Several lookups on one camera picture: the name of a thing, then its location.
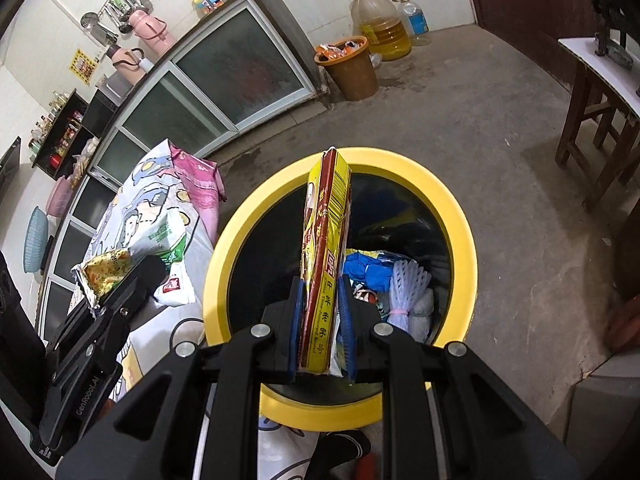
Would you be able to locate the light blue plastic basket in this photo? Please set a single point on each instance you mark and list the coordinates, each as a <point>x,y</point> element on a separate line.
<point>36,240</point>

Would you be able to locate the dark red door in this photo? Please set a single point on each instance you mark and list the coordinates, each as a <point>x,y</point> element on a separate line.
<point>525,5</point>

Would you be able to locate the wooden stool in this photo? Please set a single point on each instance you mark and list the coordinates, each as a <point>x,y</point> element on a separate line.
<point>582,105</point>

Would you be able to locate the white foam net sleeve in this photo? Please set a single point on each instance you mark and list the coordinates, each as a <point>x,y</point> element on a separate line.
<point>410,285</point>

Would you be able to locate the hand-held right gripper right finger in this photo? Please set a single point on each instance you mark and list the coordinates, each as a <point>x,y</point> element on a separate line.
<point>346,332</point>

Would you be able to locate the row of seasoning bottles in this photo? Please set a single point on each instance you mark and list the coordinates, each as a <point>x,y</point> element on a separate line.
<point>50,120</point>

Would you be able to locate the plastic bags of food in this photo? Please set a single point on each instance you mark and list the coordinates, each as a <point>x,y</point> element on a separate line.
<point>85,160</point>

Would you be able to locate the white cup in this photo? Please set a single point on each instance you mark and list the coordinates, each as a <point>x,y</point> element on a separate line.
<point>145,64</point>

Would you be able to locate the dark cloth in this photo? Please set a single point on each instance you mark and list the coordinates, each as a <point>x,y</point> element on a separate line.
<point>15,320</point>

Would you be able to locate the white green plastic bag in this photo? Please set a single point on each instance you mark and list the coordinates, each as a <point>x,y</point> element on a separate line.
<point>172,255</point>

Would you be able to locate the yellow noodle packet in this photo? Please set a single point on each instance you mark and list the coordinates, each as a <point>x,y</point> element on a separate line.
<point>105,270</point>

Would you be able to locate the metal glass-door cabinet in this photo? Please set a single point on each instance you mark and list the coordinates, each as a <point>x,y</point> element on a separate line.
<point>240,55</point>

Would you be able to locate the clear water bottle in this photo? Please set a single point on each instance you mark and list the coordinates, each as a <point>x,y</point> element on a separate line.
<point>417,22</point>

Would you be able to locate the yellow rimmed black trash bin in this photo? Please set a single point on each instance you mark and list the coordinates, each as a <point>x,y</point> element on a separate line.
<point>400,162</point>

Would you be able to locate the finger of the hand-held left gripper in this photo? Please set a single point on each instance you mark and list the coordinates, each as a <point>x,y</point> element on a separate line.
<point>67,327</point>
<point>145,280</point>

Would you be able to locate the yellow dish soap bottle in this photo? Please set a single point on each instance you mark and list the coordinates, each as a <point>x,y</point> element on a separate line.
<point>212,2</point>

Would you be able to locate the yellow wall poster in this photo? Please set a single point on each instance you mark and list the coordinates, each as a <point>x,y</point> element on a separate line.
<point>82,66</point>

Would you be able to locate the wall utensil rack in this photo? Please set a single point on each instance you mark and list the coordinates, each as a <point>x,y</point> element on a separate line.
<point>125,0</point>

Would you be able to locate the large cooking oil jug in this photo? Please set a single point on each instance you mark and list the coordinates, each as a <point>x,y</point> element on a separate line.
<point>385,35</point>

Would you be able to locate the orange plastic bucket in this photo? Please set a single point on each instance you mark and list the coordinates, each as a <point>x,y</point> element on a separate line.
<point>355,77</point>

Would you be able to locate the printed cartoon blanket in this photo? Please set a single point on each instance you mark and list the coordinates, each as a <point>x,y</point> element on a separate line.
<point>135,195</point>

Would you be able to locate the pink plastic basin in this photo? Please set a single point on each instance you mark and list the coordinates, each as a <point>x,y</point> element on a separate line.
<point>60,197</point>

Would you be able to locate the pink plastic bag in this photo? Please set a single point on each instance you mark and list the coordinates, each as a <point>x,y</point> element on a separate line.
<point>200,180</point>

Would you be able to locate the metal noodle press machine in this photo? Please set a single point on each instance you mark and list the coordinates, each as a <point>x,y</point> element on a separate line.
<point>614,55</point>

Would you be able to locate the metal ladle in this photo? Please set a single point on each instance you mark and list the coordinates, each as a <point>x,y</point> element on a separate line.
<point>95,25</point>

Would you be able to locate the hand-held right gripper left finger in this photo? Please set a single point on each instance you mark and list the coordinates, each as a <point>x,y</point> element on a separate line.
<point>296,332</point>

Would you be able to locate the yellow red cardboard box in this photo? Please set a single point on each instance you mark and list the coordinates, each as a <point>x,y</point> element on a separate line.
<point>325,240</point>

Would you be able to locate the white board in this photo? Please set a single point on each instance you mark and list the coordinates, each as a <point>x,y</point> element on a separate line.
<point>585,52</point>

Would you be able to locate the white appliance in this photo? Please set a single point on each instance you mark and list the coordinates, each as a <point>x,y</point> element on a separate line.
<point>114,87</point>

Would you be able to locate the orange snack wrappers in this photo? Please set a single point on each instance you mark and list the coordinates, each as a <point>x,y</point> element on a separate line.
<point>340,50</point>

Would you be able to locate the small pink thermos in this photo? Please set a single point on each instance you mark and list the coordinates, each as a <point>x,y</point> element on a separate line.
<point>125,62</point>

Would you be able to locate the blue rubber glove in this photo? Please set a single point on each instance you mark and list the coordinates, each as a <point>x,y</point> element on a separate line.
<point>365,270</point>

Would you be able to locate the person's black striped shoe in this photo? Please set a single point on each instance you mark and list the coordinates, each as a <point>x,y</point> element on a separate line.
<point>342,452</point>

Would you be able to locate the large pink thermos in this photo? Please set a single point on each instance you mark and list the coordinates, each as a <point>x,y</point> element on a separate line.
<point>150,30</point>

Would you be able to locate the grey range hood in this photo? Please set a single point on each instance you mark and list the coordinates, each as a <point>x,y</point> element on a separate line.
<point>9,165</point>

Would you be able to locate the black shelf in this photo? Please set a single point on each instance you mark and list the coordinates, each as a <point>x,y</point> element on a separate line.
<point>97,115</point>

